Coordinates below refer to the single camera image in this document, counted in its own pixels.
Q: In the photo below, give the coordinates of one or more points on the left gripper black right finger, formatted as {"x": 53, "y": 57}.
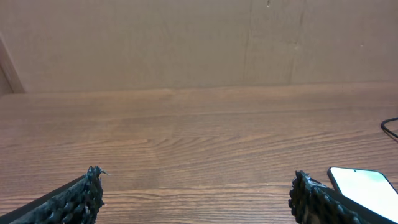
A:
{"x": 312, "y": 202}

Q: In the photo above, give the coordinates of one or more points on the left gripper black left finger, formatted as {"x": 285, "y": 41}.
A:
{"x": 77, "y": 202}

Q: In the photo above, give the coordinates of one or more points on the Galaxy smartphone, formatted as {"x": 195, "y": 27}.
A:
{"x": 368, "y": 188}

